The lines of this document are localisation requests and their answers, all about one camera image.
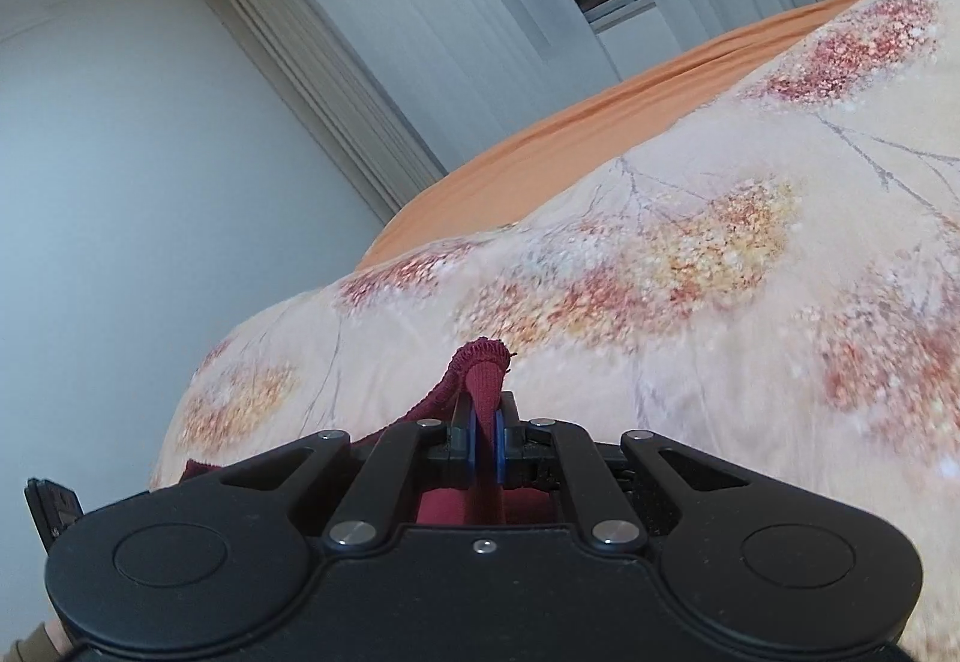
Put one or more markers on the floral beige blanket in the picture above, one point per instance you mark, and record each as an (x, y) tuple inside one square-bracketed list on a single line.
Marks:
[(675, 332)]

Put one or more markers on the orange bed sheet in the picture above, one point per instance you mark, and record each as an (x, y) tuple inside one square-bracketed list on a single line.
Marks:
[(562, 137)]

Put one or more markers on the beige curtain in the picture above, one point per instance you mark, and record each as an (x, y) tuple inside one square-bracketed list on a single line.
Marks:
[(330, 84)]

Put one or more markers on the maroon long-sleeve shirt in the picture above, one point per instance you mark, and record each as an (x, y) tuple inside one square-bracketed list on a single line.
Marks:
[(484, 369)]

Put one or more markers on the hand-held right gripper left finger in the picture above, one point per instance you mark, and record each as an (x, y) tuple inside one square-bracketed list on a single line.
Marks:
[(469, 441)]

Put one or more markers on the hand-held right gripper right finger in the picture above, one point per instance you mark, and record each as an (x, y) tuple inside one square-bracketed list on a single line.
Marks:
[(499, 450)]

